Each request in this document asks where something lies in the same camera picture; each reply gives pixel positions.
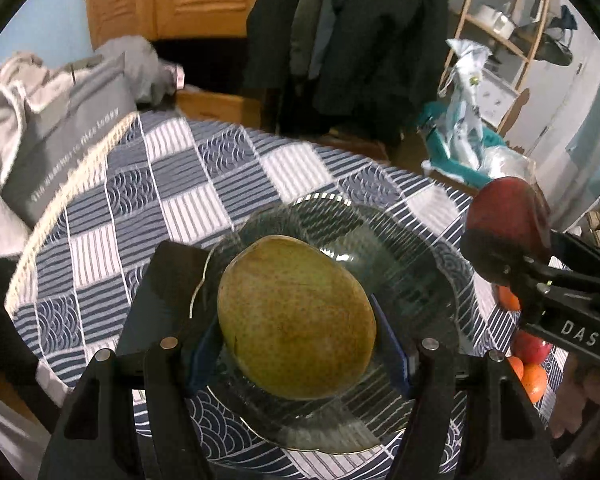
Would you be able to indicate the black hanging coat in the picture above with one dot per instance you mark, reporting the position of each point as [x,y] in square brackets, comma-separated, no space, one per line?
[390,35]

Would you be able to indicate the white patterned storage box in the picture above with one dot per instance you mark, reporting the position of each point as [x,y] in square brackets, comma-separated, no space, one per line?
[500,87]

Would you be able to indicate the clear plastic bag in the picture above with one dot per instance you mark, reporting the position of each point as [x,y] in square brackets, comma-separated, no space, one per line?
[510,162]

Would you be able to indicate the beige garment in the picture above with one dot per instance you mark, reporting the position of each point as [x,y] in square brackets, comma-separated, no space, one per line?
[0,110]

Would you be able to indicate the white printed plastic bag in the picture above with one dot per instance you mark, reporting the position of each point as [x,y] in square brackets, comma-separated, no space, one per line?
[467,105]

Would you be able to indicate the glossy red apple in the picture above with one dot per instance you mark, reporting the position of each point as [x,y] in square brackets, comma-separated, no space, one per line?
[530,350]

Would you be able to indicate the dark cloth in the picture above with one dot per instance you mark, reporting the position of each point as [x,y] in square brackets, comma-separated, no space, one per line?
[5,330]

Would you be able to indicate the grey crumpled cloth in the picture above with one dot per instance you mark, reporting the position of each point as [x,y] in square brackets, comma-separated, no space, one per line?
[140,70]

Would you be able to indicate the wooden louvred cabinet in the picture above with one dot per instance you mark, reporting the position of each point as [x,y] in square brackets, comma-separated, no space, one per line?
[130,5]

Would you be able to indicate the teal box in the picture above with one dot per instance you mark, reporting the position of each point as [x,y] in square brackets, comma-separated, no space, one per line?
[460,172]

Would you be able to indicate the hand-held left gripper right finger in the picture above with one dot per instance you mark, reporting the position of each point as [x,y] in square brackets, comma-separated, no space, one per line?
[392,345]

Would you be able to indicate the dark red apple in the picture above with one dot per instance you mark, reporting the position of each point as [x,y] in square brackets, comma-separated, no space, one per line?
[500,205]

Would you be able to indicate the wooden drawer chest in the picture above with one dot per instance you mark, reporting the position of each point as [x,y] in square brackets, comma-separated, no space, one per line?
[220,106]

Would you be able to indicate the white pot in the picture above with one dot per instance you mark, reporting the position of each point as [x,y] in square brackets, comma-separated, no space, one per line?
[495,19]

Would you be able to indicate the wooden shelf rack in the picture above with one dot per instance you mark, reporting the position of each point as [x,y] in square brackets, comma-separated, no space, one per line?
[522,50]

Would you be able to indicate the grey fabric bag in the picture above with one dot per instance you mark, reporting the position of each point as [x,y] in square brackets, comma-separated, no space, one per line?
[65,145]

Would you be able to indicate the small orange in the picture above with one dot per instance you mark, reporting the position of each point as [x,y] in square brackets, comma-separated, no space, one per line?
[516,367]

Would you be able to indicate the blue white patterned tablecloth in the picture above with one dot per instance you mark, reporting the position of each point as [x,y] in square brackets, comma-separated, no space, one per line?
[180,210]

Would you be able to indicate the dark hanging jacket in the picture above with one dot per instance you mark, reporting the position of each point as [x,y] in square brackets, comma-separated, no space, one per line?
[275,30]

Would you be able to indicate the person's right hand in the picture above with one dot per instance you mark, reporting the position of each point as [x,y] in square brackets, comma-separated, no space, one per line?
[580,390]

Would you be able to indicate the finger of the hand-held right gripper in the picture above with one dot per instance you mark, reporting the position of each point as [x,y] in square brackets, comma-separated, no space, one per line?
[500,260]
[541,220]

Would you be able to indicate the grey-blue hanging shirt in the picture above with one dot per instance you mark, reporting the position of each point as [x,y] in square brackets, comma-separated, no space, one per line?
[325,10]

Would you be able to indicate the clear glass bowl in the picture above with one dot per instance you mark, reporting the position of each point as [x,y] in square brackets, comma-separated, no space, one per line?
[360,240]

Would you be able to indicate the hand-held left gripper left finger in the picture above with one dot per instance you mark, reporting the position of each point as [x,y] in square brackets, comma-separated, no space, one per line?
[202,360]

